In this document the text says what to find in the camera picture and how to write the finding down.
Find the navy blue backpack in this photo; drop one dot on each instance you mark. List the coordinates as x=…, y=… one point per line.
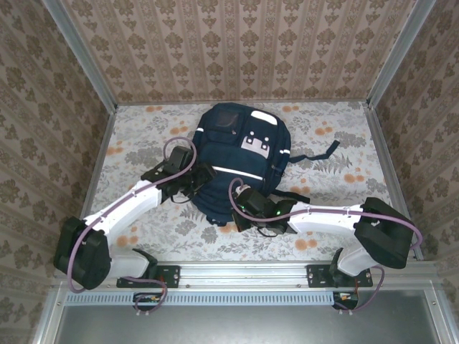
x=229, y=157

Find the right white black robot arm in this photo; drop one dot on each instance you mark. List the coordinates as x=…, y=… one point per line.
x=322, y=220

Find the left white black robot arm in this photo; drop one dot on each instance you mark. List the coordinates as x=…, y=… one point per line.
x=122, y=211

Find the floral tablecloth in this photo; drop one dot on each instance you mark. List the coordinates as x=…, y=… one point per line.
x=340, y=118

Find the grey metal sheet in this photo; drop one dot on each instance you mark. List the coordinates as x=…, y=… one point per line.
x=233, y=326

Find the black connector with orange plug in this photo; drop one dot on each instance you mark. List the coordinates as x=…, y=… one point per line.
x=145, y=298
x=346, y=296

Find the long aluminium frame rail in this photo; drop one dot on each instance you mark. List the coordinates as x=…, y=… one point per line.
x=244, y=274

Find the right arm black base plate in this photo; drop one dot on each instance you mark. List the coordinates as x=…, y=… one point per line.
x=315, y=276

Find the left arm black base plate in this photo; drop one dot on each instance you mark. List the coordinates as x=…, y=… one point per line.
x=172, y=276

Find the aluminium corner post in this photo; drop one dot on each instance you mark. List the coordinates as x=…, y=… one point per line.
x=83, y=57
x=399, y=53

